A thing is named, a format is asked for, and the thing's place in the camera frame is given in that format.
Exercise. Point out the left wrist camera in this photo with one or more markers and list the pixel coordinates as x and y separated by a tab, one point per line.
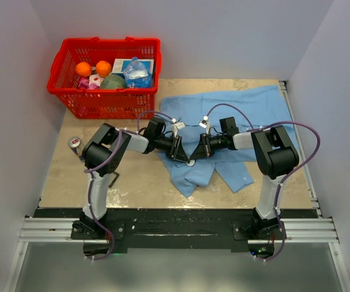
176	126

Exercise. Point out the energy drink can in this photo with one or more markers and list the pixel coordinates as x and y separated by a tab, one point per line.
77	146

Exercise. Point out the blue plastic bag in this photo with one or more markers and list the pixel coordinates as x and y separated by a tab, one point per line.
138	73

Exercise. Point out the white blue box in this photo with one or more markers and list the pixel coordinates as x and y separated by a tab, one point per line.
120	65

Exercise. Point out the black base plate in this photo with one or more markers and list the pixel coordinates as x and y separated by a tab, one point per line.
162	228

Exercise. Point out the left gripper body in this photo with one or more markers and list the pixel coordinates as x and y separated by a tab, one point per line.
172	146

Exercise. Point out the black picture frame stand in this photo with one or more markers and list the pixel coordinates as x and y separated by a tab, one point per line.
113	178

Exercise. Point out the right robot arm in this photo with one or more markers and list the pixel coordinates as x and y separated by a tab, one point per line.
276	157

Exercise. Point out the orange fruit left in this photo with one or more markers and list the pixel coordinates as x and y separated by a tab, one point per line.
83	69

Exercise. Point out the light blue shirt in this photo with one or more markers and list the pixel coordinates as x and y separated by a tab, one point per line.
252	108

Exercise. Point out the pink snack packet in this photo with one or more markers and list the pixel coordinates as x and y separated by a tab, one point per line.
93	82

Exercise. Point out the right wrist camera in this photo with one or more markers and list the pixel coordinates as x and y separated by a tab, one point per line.
204	123

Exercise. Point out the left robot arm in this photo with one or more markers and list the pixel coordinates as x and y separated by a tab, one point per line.
103	154

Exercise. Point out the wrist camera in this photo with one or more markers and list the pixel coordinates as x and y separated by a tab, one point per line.
204	123
176	126

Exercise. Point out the orange fruit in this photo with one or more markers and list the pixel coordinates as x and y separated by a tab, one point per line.
83	69
103	68

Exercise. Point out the green melon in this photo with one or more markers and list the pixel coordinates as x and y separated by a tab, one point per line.
112	82

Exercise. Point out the red plastic basket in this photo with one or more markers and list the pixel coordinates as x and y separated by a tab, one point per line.
103	104

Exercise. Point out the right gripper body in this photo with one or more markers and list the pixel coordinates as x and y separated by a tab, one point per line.
210	143

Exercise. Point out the orange fruit right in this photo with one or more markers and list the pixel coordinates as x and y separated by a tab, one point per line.
103	68

